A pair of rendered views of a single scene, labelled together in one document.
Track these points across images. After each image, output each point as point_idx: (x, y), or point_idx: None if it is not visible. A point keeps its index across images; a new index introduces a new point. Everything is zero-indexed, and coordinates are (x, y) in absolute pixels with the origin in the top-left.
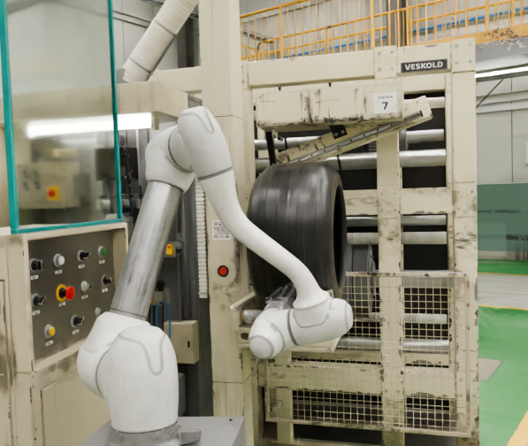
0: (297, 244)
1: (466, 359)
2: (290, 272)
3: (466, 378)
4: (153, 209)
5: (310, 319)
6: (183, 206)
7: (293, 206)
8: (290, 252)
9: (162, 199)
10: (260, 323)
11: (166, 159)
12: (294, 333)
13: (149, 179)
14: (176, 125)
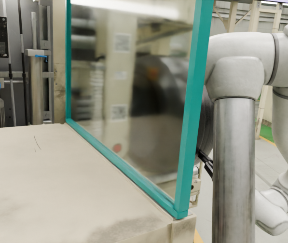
0: (211, 127)
1: (200, 168)
2: None
3: (199, 177)
4: (253, 131)
5: None
6: (50, 85)
7: (206, 97)
8: (205, 134)
9: (254, 119)
10: (275, 209)
11: (264, 74)
12: None
13: (241, 95)
14: (258, 32)
